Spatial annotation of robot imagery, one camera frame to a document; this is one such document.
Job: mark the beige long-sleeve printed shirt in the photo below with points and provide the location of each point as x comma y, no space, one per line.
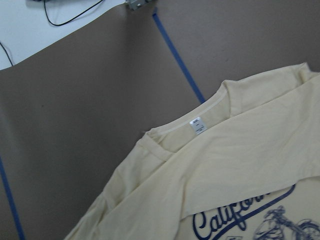
244,165

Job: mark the grey aluminium frame post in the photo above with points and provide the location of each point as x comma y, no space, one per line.
135,4

